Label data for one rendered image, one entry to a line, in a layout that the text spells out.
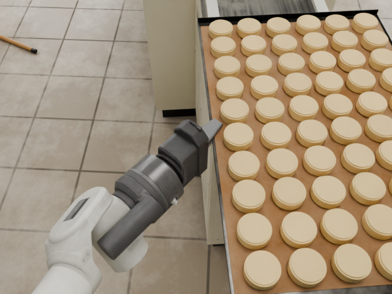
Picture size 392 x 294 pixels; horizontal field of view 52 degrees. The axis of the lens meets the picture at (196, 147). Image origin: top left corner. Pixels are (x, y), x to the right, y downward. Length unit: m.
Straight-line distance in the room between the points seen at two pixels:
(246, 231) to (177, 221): 1.14
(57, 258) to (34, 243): 1.25
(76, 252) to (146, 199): 0.12
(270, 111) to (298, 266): 0.28
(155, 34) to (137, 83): 0.62
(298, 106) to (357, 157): 0.13
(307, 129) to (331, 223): 0.17
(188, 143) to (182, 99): 1.26
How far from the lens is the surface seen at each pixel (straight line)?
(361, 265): 0.61
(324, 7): 1.18
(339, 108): 0.75
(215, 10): 1.12
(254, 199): 0.61
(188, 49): 1.68
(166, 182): 0.61
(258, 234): 0.59
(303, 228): 0.60
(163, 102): 1.90
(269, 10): 1.24
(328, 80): 0.79
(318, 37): 0.88
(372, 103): 0.78
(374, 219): 0.64
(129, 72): 2.27
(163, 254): 1.66
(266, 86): 0.76
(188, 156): 0.62
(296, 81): 0.78
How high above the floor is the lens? 1.55
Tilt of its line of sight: 54 degrees down
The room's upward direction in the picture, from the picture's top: straight up
